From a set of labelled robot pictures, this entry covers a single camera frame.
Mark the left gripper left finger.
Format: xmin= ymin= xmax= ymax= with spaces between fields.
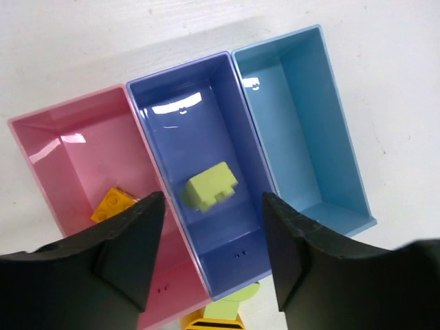
xmin=1 ymin=191 xmax=165 ymax=329

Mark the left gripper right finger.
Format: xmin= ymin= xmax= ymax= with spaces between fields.
xmin=262 ymin=192 xmax=439 ymax=329

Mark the light yellow lego brick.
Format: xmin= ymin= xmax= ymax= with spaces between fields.
xmin=180 ymin=162 xmax=238 ymax=212

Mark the light yellow lego on orange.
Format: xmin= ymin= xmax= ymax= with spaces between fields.
xmin=203 ymin=282 xmax=260 ymax=320

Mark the orange striped lego brick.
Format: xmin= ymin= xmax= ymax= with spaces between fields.
xmin=180 ymin=309 xmax=245 ymax=330

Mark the pink plastic bin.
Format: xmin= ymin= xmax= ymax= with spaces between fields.
xmin=8 ymin=85 xmax=210 ymax=329

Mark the purple plastic bin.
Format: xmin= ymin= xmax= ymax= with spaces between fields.
xmin=126 ymin=52 xmax=274 ymax=300

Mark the light blue plastic bin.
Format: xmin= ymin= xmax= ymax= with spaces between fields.
xmin=232 ymin=25 xmax=376 ymax=236

